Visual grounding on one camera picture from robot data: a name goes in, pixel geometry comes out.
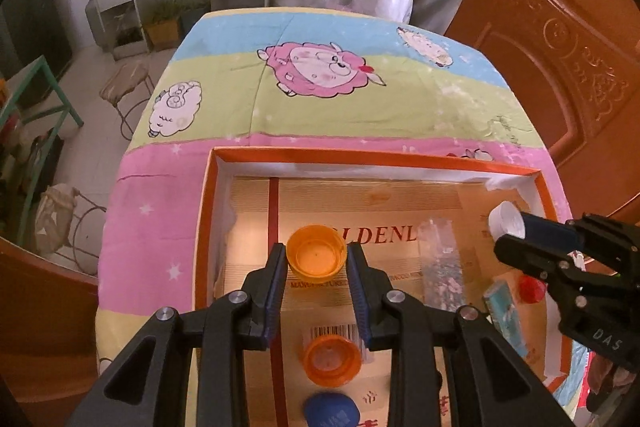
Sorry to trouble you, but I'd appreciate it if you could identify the green metal frame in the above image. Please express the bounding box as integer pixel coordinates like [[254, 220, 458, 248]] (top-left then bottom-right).
[[0, 56, 85, 148]]

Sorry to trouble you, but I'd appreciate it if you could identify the white bottle cap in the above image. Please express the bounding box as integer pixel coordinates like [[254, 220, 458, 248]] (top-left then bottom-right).
[[488, 201, 526, 240]]

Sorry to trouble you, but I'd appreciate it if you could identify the clear patterned plastic case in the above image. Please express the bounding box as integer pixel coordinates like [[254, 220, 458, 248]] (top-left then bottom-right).
[[417, 217, 466, 310]]

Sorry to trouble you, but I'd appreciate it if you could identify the plain wooden panel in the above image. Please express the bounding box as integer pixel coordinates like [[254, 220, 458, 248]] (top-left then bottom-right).
[[0, 237, 101, 408]]

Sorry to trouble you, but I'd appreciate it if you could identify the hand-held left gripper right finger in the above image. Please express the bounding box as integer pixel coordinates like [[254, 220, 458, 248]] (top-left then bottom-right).
[[346, 243, 573, 427]]

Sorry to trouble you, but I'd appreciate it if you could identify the blue bottle cap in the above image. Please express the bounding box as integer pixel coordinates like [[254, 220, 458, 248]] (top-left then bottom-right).
[[304, 392, 360, 427]]

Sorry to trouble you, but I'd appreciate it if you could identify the black bag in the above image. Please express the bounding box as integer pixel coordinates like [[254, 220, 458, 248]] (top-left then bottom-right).
[[27, 134, 66, 188]]

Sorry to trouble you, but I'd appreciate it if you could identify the light orange bottle cap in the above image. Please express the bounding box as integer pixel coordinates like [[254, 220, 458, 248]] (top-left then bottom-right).
[[286, 225, 347, 278]]

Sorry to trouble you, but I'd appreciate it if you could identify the wire stool with cloth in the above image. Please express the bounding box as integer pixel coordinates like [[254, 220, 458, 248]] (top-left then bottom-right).
[[37, 184, 108, 268]]

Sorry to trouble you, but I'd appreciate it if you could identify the teal patterned box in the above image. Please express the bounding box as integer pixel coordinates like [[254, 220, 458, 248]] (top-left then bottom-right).
[[482, 282, 531, 358]]

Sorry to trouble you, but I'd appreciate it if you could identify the deep orange bottle cap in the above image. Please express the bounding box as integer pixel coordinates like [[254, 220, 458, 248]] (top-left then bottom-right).
[[303, 334, 363, 388]]

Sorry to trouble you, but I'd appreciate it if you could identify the grey gas cylinder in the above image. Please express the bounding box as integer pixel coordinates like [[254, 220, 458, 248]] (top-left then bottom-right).
[[84, 0, 103, 48]]

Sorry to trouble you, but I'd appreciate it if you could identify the carved wooden door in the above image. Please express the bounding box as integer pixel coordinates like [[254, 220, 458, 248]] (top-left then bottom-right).
[[445, 0, 640, 228]]

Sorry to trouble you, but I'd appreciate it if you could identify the round cushioned stool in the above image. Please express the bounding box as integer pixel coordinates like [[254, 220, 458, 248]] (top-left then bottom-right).
[[99, 62, 156, 140]]

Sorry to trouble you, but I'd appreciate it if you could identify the orange rimmed cardboard box tray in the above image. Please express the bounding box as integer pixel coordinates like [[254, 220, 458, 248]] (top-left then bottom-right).
[[192, 146, 573, 427]]

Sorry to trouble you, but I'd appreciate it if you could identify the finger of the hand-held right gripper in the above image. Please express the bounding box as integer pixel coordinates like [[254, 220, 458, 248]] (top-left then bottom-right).
[[493, 234, 588, 313], [521, 212, 640, 258]]

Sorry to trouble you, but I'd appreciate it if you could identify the red bottle cap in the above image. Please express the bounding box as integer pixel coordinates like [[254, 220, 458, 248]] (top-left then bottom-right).
[[517, 276, 548, 303]]

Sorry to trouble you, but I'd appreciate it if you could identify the plant box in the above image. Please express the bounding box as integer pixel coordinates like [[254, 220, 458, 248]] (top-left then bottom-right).
[[142, 0, 183, 50]]

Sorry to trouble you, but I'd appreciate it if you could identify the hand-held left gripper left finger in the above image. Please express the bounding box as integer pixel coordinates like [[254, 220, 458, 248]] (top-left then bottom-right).
[[67, 243, 290, 427]]

